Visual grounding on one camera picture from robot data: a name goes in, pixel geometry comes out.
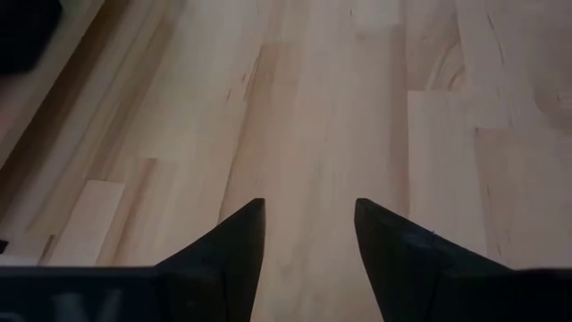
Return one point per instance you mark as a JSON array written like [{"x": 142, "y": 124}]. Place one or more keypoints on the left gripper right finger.
[{"x": 415, "y": 277}]

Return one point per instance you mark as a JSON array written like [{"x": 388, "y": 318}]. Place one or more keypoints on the black plastic slotted basket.
[{"x": 22, "y": 31}]

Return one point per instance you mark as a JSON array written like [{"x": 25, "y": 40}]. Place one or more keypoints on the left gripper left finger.
[{"x": 214, "y": 277}]

